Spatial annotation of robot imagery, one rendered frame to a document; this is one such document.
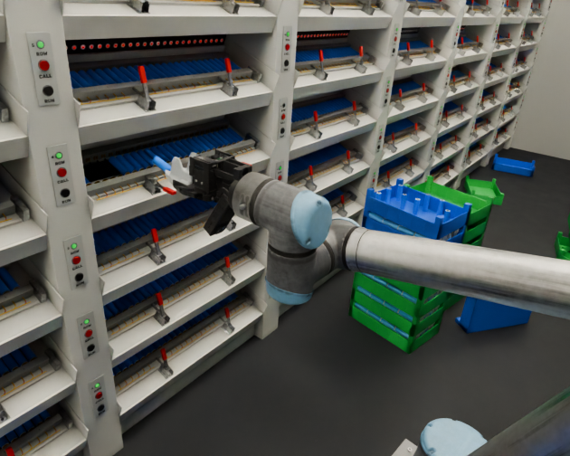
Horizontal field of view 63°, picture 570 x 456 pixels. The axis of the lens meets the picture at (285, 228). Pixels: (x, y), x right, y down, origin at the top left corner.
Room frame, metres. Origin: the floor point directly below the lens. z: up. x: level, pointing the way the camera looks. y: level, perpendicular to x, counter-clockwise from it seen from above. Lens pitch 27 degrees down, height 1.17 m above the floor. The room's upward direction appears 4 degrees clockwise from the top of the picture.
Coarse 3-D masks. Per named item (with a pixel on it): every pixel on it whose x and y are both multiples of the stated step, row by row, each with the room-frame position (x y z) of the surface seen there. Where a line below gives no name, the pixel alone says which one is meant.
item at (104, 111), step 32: (96, 64) 1.09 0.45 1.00; (128, 64) 1.16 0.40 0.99; (160, 64) 1.23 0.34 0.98; (192, 64) 1.29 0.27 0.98; (224, 64) 1.36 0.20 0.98; (256, 64) 1.41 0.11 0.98; (96, 96) 0.99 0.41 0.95; (128, 96) 1.06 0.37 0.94; (160, 96) 1.10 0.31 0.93; (192, 96) 1.16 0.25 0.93; (224, 96) 1.23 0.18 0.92; (256, 96) 1.31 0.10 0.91; (96, 128) 0.91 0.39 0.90; (128, 128) 0.98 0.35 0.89
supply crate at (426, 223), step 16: (368, 192) 1.55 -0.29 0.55; (384, 192) 1.63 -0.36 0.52; (416, 192) 1.63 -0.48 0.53; (368, 208) 1.54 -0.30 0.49; (384, 208) 1.50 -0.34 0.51; (432, 208) 1.58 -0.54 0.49; (448, 208) 1.53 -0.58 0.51; (464, 208) 1.48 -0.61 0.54; (400, 224) 1.44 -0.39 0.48; (416, 224) 1.40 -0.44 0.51; (432, 224) 1.36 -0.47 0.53; (448, 224) 1.38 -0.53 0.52; (464, 224) 1.47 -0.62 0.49
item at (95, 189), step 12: (240, 144) 1.33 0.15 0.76; (252, 144) 1.37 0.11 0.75; (204, 156) 1.21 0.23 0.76; (156, 168) 1.08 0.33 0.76; (108, 180) 0.98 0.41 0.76; (120, 180) 1.00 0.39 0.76; (132, 180) 1.02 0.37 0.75; (144, 180) 1.05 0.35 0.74; (96, 192) 0.94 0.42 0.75; (120, 192) 0.98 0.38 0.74
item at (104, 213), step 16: (160, 128) 1.24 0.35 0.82; (240, 128) 1.44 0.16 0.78; (256, 128) 1.40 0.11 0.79; (96, 144) 1.08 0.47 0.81; (256, 144) 1.38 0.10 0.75; (272, 144) 1.36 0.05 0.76; (240, 160) 1.29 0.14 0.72; (256, 160) 1.32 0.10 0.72; (128, 192) 1.00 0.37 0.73; (144, 192) 1.02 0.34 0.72; (176, 192) 1.07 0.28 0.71; (96, 208) 0.91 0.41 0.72; (112, 208) 0.93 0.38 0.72; (128, 208) 0.96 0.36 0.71; (144, 208) 1.00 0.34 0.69; (96, 224) 0.90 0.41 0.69; (112, 224) 0.93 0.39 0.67
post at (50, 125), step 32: (32, 0) 0.84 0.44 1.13; (0, 64) 0.83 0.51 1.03; (64, 64) 0.87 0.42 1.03; (32, 96) 0.82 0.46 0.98; (64, 96) 0.86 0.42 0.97; (32, 128) 0.81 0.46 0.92; (64, 128) 0.86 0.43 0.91; (32, 160) 0.80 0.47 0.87; (32, 192) 0.82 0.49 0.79; (64, 224) 0.83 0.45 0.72; (32, 256) 0.86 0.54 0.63; (64, 256) 0.82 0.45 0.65; (64, 288) 0.81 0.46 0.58; (96, 288) 0.87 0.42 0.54; (64, 320) 0.80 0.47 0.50; (96, 320) 0.86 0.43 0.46; (64, 352) 0.82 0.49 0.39; (96, 448) 0.82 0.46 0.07
